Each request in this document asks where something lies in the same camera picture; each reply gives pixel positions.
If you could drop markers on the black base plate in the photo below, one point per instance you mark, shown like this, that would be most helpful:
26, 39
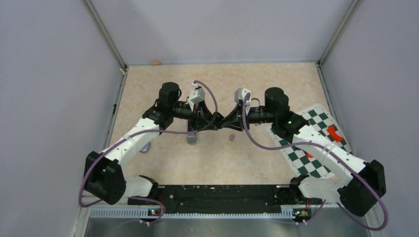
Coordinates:
225, 199

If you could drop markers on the grey slotted cable duct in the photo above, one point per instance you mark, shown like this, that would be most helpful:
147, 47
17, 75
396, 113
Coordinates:
146, 213

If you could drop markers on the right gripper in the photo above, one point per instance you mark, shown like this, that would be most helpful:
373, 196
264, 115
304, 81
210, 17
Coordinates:
230, 121

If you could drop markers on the black microphone grey head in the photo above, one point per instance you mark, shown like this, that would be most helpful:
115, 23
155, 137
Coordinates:
191, 138

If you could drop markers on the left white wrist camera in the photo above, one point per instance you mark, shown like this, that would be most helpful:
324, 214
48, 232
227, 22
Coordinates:
196, 95

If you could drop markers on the aluminium frame rail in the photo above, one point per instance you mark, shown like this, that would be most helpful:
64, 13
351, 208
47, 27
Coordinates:
110, 197

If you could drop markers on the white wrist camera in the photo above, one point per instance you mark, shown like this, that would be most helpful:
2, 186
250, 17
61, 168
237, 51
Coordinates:
196, 95
240, 94

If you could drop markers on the grey purple earbud case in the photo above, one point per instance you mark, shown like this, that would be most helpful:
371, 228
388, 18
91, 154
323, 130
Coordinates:
146, 148

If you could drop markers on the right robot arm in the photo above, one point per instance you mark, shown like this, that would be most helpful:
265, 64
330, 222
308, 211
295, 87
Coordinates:
360, 184

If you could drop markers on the red orange block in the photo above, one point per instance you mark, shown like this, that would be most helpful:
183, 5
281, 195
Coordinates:
332, 131

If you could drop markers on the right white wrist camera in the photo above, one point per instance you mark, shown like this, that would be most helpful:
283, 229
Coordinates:
240, 94

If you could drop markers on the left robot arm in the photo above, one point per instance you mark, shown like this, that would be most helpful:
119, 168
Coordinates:
104, 171

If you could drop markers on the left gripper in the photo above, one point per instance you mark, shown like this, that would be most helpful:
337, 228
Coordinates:
202, 118

